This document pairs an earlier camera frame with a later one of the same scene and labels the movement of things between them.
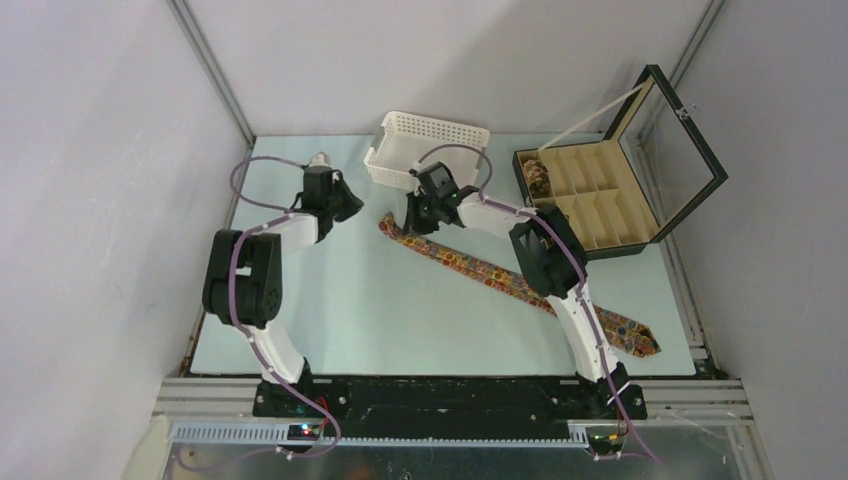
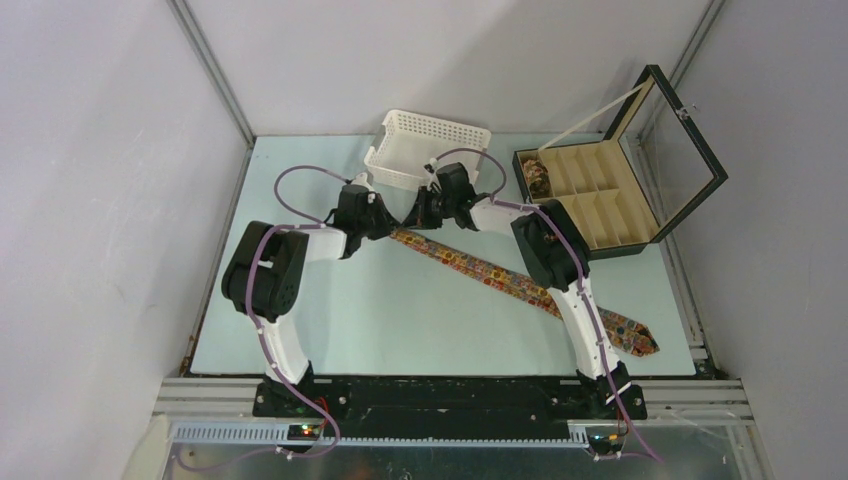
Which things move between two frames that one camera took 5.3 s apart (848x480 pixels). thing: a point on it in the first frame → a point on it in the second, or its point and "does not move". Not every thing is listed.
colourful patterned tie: [626, 334] does not move
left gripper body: [340, 203] → [375, 224]
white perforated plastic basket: [404, 138] does not move
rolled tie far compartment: [537, 178] does not move
